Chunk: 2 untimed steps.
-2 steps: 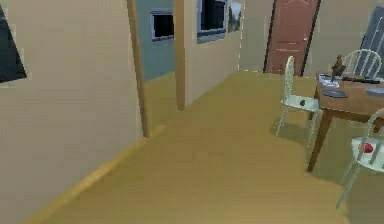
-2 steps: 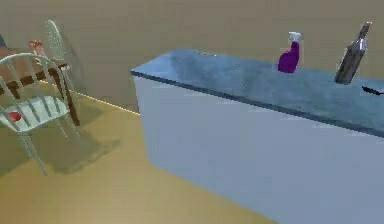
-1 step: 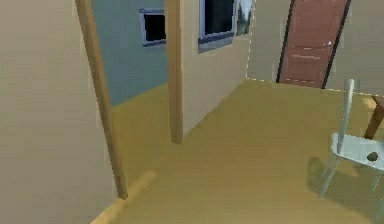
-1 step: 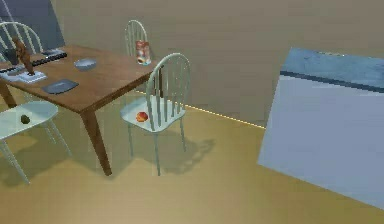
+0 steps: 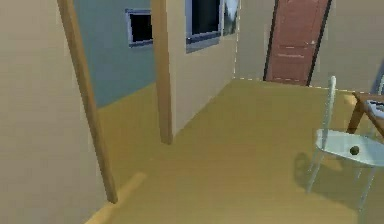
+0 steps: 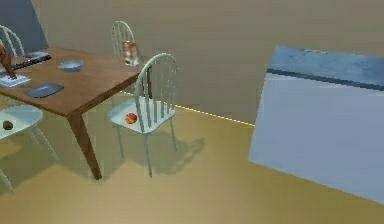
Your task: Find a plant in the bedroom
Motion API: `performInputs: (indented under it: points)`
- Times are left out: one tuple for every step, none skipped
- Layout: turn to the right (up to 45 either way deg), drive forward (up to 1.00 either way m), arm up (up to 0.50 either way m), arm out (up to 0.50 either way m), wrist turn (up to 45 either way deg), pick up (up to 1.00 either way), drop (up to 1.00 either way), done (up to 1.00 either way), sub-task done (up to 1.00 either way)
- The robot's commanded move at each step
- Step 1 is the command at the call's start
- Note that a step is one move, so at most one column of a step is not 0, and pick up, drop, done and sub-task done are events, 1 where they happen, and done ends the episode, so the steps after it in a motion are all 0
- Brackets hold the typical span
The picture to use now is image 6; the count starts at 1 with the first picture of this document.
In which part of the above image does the white spindle-back chair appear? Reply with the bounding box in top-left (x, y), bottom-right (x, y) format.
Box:
top-left (0, 24), bottom-right (26, 58)
top-left (111, 20), bottom-right (136, 58)
top-left (108, 52), bottom-right (180, 179)
top-left (0, 105), bottom-right (60, 194)

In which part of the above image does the clear red-patterned glass vase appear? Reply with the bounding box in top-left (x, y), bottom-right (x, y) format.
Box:
top-left (121, 40), bottom-right (140, 67)

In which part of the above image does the brown wooden table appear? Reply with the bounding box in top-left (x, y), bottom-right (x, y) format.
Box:
top-left (0, 45), bottom-right (145, 181)

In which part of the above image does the pale blue fridge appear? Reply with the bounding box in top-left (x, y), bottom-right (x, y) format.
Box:
top-left (247, 45), bottom-right (384, 205)

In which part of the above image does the grey-blue bowl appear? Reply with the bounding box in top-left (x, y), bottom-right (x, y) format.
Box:
top-left (58, 60), bottom-right (84, 73)

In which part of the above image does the dark grey flat plate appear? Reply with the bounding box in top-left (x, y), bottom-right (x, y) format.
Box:
top-left (23, 82), bottom-right (65, 99)

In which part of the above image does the black laptop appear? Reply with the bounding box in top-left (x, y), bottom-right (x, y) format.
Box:
top-left (0, 51), bottom-right (52, 75)

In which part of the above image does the pale blue book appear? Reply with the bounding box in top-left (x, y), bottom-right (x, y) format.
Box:
top-left (0, 74), bottom-right (32, 89)

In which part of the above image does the brown statue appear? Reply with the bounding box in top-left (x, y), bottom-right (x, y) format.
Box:
top-left (0, 44), bottom-right (18, 80)

